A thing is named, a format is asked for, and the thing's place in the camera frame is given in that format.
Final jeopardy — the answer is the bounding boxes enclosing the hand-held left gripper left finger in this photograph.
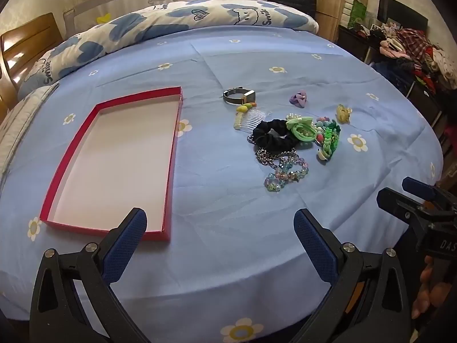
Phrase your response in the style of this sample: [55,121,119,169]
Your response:
[29,207,152,343]

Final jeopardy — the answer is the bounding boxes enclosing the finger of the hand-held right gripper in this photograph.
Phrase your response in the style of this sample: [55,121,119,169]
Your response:
[377,188,434,231]
[402,177,457,206]

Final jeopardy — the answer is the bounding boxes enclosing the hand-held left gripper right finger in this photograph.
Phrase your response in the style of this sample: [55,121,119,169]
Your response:
[293,208,416,343]

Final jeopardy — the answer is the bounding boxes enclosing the glass bead bracelet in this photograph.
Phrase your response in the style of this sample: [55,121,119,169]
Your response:
[264,157,309,194]

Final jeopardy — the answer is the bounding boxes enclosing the red shallow box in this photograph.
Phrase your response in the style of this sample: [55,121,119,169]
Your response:
[39,86,183,243]

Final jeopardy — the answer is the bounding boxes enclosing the green braided bracelet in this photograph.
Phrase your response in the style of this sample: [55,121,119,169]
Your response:
[316,119,341,165]

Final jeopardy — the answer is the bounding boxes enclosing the silver chain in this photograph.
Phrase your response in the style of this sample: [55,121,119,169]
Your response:
[254,146,298,167]

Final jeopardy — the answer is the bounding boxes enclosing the yellow hair claw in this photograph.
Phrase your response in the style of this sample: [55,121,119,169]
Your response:
[336,104,354,123]

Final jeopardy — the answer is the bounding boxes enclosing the colourful beaded bracelet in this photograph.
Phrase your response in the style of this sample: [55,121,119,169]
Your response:
[314,116,331,136]

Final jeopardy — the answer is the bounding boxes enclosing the black scrunchie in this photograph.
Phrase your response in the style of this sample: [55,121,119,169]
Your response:
[247,119,298,149]

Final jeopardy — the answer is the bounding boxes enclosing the green bow hair tie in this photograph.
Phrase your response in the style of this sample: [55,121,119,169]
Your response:
[286,116,318,144]

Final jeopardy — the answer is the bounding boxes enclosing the clear beaded hair comb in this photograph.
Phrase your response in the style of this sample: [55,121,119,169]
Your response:
[234,102,270,131]

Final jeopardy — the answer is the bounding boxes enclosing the silver mesh band watch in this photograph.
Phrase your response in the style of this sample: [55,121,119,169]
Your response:
[223,87,253,105]

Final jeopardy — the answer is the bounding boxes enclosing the person's right hand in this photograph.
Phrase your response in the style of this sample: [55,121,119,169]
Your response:
[410,255,457,320]

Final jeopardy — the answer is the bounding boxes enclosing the blue floral bed sheet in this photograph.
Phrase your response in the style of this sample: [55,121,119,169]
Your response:
[0,25,445,343]

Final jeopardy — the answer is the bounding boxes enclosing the dark dresser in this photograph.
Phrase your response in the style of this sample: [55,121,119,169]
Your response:
[337,25,457,140]

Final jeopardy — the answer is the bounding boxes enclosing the pile of clothes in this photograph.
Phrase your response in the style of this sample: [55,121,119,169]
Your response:
[371,21,457,91]

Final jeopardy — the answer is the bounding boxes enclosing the grey white pillow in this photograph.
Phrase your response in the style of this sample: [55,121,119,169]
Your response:
[0,84,59,183]

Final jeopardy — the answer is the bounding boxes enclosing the black monitor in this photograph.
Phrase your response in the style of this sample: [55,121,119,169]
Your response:
[378,0,429,31]

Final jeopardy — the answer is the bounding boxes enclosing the green white boxes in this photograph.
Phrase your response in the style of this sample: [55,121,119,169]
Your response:
[344,0,368,31]

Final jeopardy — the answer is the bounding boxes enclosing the white blue cloud duvet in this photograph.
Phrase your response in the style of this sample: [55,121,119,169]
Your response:
[18,0,319,99]

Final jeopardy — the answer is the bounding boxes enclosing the wooden headboard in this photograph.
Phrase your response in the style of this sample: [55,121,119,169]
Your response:
[0,12,65,122]

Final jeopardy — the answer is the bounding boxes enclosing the purple hair tie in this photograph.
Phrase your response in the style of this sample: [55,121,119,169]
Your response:
[289,90,308,108]

